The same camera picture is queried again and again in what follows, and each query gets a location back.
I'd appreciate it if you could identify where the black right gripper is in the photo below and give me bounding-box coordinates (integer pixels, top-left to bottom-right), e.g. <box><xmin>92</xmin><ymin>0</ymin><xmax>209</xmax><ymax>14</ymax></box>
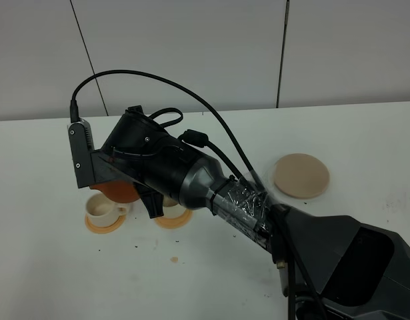
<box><xmin>89</xmin><ymin>107</ymin><xmax>205</xmax><ymax>219</ymax></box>

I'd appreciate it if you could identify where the brown clay teapot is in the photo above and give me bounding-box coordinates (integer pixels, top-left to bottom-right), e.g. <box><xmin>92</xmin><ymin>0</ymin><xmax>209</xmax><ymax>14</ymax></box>
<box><xmin>91</xmin><ymin>180</ymin><xmax>140</xmax><ymax>203</ymax></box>

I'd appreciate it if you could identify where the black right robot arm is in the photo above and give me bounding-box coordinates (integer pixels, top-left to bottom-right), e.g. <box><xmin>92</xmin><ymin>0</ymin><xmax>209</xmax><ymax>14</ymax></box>
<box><xmin>90</xmin><ymin>107</ymin><xmax>410</xmax><ymax>319</ymax></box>

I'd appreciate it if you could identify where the beige round teapot coaster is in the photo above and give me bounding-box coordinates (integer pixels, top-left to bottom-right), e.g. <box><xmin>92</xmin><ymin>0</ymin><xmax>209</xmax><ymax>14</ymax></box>
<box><xmin>273</xmin><ymin>153</ymin><xmax>330</xmax><ymax>199</ymax></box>

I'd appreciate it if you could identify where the right white teacup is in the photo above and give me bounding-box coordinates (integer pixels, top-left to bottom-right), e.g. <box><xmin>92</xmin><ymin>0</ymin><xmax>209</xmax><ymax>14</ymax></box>
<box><xmin>163</xmin><ymin>197</ymin><xmax>186</xmax><ymax>219</ymax></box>

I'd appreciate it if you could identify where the white teacup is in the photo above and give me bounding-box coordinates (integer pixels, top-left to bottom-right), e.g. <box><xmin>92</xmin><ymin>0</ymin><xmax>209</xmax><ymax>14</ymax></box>
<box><xmin>163</xmin><ymin>197</ymin><xmax>186</xmax><ymax>219</ymax></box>
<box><xmin>85</xmin><ymin>193</ymin><xmax>131</xmax><ymax>216</ymax></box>

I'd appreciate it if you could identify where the right orange saucer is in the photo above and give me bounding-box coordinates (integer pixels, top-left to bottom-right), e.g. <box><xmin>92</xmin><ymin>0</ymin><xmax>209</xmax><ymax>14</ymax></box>
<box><xmin>154</xmin><ymin>209</ymin><xmax>193</xmax><ymax>229</ymax></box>

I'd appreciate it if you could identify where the orange saucer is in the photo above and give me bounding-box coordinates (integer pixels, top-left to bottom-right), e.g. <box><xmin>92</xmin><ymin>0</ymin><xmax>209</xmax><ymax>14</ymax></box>
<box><xmin>84</xmin><ymin>213</ymin><xmax>126</xmax><ymax>234</ymax></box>
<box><xmin>154</xmin><ymin>209</ymin><xmax>193</xmax><ymax>229</ymax></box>

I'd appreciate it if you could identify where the left white teacup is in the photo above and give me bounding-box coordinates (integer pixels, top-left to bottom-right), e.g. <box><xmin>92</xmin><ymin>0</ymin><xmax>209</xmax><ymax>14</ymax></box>
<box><xmin>85</xmin><ymin>193</ymin><xmax>131</xmax><ymax>216</ymax></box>

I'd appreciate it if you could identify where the left orange saucer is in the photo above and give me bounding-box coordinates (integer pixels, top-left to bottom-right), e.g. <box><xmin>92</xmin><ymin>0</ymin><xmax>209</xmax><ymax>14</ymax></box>
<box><xmin>84</xmin><ymin>213</ymin><xmax>126</xmax><ymax>234</ymax></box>

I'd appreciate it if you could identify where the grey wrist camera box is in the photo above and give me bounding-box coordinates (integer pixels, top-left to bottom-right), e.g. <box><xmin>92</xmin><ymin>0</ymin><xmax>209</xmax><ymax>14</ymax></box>
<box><xmin>68</xmin><ymin>119</ymin><xmax>95</xmax><ymax>188</ymax></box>

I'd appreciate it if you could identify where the black camera cable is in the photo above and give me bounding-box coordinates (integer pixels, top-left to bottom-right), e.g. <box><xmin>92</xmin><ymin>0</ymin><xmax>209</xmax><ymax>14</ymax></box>
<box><xmin>69</xmin><ymin>69</ymin><xmax>272</xmax><ymax>197</ymax></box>

